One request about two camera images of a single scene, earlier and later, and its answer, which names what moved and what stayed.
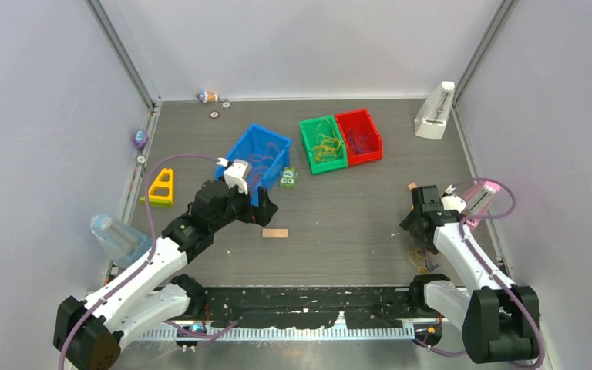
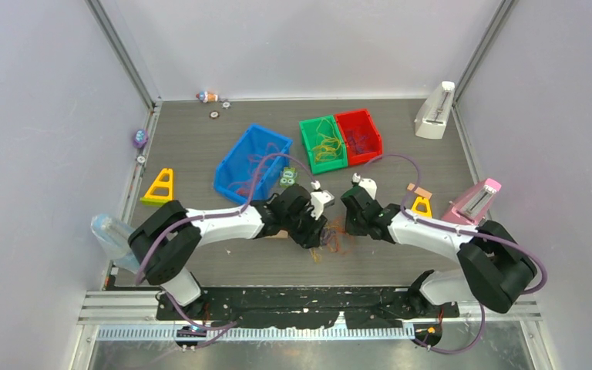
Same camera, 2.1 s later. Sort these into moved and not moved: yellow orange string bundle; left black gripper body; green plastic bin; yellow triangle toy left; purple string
Moved: left black gripper body
Not moved: purple string; yellow triangle toy left; green plastic bin; yellow orange string bundle
